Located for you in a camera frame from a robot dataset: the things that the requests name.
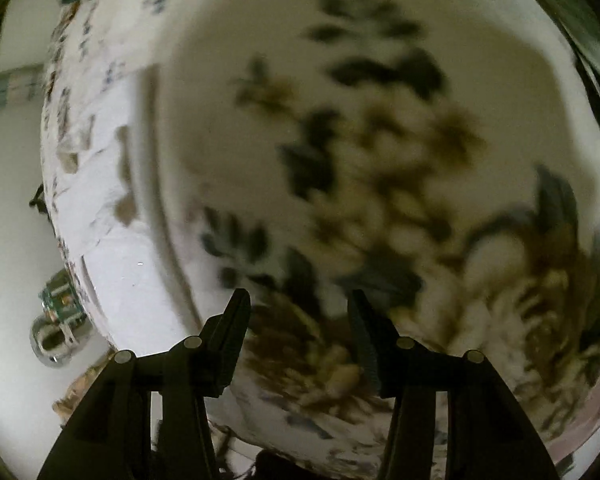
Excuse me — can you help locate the striped pale cloth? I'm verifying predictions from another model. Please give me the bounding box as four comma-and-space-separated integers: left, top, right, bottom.
0, 42, 48, 113

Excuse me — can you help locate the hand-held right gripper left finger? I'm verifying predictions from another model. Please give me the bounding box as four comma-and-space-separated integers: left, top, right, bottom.
37, 288, 252, 480

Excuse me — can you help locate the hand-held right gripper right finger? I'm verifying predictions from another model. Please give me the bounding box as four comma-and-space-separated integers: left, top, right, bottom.
347, 289, 562, 480

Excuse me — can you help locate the white floral bed sheet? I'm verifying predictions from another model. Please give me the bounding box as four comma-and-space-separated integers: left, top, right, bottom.
39, 0, 261, 461

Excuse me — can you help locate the white floral ceramic plate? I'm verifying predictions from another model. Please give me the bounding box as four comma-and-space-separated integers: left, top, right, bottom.
152, 0, 600, 476

